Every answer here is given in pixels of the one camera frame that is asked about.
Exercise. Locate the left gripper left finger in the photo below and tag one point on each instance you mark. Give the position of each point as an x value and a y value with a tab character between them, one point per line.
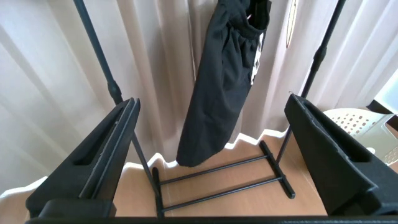
56	193

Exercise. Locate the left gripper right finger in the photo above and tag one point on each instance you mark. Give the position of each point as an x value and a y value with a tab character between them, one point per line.
329	161

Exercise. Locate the black shorts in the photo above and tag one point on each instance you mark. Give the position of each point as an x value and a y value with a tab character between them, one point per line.
217	93

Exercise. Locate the white laundry basket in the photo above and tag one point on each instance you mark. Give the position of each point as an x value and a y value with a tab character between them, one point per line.
351	121

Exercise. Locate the black clothes rack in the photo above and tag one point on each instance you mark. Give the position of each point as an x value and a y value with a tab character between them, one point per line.
94	40

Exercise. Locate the beige curtain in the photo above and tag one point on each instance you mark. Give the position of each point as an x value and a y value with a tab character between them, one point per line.
46	77

